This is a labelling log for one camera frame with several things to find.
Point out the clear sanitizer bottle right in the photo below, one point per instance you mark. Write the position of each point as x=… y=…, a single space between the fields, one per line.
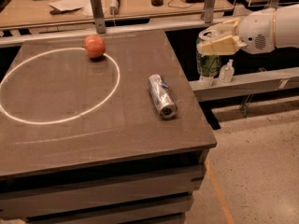
x=227 y=72

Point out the red apple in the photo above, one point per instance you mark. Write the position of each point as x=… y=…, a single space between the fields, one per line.
x=95 y=46

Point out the clear sanitizer bottle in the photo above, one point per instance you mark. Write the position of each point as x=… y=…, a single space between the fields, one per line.
x=206 y=81
x=227 y=72

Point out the white cylindrical tool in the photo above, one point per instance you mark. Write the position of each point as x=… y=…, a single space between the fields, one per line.
x=114 y=7

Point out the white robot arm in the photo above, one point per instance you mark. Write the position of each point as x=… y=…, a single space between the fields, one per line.
x=285 y=27

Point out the green soda can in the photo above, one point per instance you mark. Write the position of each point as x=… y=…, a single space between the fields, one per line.
x=207 y=65

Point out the white paper sheets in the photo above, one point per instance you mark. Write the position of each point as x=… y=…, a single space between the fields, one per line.
x=60 y=7

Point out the clear sanitizer bottle left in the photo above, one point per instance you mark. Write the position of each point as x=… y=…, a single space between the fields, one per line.
x=206 y=81

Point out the metal bracket post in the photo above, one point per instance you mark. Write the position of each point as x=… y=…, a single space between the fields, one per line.
x=98 y=16

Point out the wooden workbench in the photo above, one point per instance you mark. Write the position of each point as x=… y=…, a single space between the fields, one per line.
x=29 y=13

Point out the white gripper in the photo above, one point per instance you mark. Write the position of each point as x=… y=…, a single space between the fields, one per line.
x=256 y=32

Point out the dark wooden table cabinet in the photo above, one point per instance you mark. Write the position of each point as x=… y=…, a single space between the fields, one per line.
x=81 y=141

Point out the silver blue can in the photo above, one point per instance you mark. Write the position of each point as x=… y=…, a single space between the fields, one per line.
x=161 y=97

